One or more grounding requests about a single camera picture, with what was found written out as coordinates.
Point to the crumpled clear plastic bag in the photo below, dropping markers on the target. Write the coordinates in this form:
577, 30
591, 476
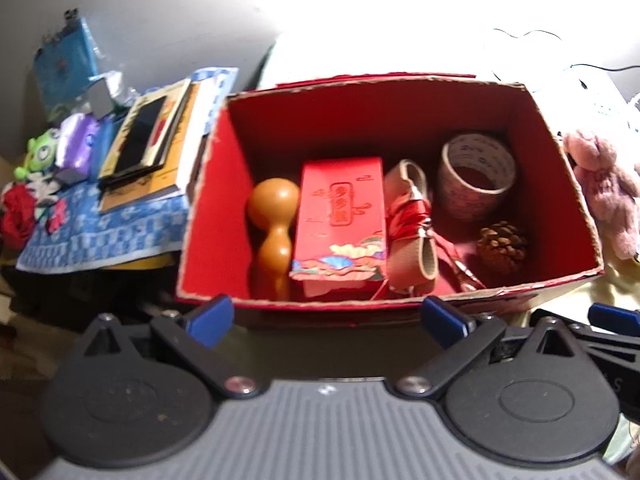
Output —
121, 87

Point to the black book with yellow border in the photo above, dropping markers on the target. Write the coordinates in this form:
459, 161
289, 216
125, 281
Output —
142, 135

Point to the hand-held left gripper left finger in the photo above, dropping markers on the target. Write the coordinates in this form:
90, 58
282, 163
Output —
210, 317

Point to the red decorated packet box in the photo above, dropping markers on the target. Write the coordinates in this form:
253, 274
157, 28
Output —
340, 240

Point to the pink plush bear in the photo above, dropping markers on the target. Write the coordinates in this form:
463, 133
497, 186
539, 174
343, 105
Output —
600, 175

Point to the blue packet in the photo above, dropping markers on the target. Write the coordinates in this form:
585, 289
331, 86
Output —
102, 150

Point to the brown pine cone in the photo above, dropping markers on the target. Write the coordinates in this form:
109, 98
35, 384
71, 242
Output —
502, 247

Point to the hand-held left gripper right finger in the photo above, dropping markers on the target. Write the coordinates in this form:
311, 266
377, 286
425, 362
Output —
445, 317

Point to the stack of books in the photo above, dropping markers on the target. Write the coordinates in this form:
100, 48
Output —
130, 200

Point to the purple packet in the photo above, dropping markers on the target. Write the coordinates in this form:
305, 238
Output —
75, 140

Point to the blue patterned cloth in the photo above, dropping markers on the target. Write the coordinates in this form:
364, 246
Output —
100, 240

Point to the orange wooden gourd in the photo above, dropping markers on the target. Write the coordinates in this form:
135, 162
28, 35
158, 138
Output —
272, 200

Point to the red cardboard box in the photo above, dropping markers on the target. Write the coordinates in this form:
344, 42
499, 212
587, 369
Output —
350, 120

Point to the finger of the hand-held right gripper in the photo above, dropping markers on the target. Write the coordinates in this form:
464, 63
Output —
625, 385
612, 316

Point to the pale yellow bed sheet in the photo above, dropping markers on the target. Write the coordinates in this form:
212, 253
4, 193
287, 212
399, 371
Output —
575, 295

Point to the small grey box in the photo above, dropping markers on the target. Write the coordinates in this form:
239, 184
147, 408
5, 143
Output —
97, 97

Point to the green frog toy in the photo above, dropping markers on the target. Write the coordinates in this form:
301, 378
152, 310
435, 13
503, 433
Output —
42, 152

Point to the blue picture bag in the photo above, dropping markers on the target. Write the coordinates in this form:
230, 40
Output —
62, 70

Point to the beige scroll with red ribbon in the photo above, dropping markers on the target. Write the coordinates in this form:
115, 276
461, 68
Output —
425, 260

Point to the red fabric flower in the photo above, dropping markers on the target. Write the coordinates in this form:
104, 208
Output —
17, 215

